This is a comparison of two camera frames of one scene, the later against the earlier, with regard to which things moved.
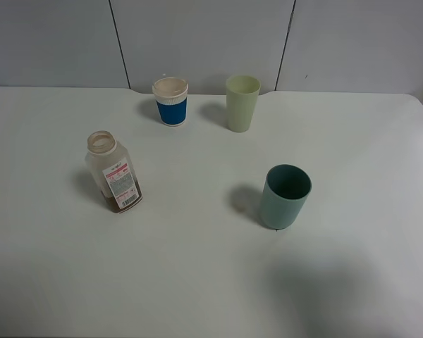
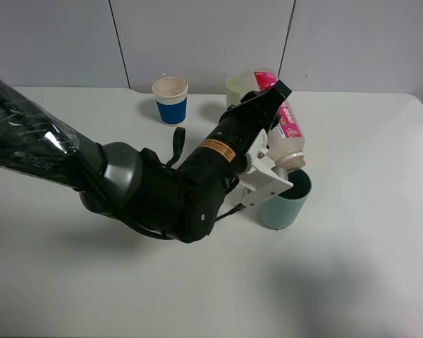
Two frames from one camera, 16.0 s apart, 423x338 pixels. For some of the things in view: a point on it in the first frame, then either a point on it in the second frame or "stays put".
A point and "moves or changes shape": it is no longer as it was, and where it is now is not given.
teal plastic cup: [286, 191] stays put
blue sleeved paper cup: [171, 97] stays put
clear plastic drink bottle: [112, 171] moves or changes shape
